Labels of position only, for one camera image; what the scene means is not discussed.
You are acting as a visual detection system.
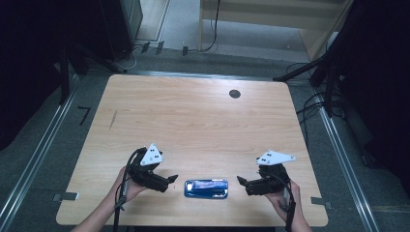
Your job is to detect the beige wooden frame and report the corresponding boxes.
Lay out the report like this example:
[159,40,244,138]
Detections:
[197,0,354,62]

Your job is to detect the black cabinet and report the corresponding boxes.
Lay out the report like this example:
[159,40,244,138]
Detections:
[100,0,144,62]

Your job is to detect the grey tape piece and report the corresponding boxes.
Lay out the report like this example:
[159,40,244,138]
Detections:
[52,191,80,203]

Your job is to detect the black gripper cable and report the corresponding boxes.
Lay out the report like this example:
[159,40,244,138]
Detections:
[270,173,297,232]
[112,147,146,232]

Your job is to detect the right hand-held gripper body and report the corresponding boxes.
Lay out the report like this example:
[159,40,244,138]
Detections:
[255,150,296,195]

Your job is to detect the black tape mark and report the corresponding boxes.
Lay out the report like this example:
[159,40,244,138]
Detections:
[76,105,92,127]

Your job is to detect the black hanging cable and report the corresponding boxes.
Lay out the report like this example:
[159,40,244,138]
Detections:
[192,0,222,53]

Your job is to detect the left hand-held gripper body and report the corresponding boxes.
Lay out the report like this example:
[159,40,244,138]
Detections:
[129,143,163,188]

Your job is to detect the dark curtain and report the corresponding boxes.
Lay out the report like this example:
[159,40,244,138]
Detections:
[335,0,410,197]
[0,0,107,153]

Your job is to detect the black metal stand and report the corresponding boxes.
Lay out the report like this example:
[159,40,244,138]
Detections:
[273,32,343,118]
[59,42,129,105]

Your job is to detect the person's left hand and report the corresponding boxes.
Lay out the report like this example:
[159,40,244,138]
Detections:
[110,165,149,204]

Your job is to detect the person's right hand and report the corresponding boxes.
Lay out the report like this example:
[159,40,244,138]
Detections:
[265,179,303,223]

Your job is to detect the blue stapler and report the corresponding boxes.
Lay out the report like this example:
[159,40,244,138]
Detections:
[184,179,229,200]

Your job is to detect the metal floor rail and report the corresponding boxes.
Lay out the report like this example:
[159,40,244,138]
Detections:
[317,105,381,232]
[0,73,81,232]
[129,71,310,85]

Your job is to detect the black floor cables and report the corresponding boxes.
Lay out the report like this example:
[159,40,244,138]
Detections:
[285,61,346,150]

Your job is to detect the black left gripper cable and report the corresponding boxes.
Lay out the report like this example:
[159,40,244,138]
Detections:
[112,147,146,232]

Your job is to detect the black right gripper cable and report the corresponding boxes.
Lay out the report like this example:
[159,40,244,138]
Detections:
[270,173,297,232]

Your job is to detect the white floor cable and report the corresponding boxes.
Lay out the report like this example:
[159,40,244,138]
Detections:
[124,44,143,71]

